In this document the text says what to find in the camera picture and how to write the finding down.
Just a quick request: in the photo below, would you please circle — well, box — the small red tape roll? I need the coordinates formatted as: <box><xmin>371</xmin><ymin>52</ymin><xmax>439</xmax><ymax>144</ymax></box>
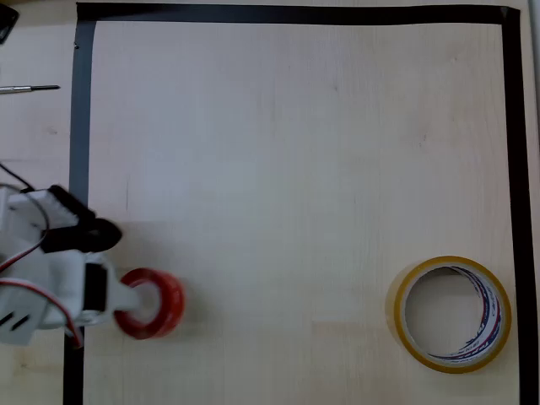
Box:
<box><xmin>112</xmin><ymin>267</ymin><xmax>186</xmax><ymax>341</ymax></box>

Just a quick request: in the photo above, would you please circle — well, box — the large yellow tape roll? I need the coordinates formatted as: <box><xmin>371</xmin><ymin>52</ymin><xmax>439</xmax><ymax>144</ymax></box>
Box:
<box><xmin>384</xmin><ymin>255</ymin><xmax>513</xmax><ymax>375</ymax></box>

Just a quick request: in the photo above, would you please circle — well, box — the black webcam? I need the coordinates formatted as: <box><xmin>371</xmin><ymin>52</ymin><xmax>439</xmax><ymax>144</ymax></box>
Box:
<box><xmin>41</xmin><ymin>184</ymin><xmax>124</xmax><ymax>255</ymax></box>

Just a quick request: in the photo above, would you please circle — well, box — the small metal screwdriver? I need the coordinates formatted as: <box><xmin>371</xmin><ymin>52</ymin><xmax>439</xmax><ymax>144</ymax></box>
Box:
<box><xmin>0</xmin><ymin>84</ymin><xmax>62</xmax><ymax>96</ymax></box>

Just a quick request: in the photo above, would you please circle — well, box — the black object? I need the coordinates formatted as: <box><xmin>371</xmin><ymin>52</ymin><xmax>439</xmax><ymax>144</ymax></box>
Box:
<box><xmin>0</xmin><ymin>5</ymin><xmax>20</xmax><ymax>45</ymax></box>

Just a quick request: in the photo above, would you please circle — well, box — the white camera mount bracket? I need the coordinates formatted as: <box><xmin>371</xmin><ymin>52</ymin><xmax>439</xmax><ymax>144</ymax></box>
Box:
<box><xmin>7</xmin><ymin>188</ymin><xmax>82</xmax><ymax>231</ymax></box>

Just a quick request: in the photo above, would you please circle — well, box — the thin black camera cable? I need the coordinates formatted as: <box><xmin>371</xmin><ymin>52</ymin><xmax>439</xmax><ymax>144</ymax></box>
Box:
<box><xmin>0</xmin><ymin>161</ymin><xmax>35</xmax><ymax>192</ymax></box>

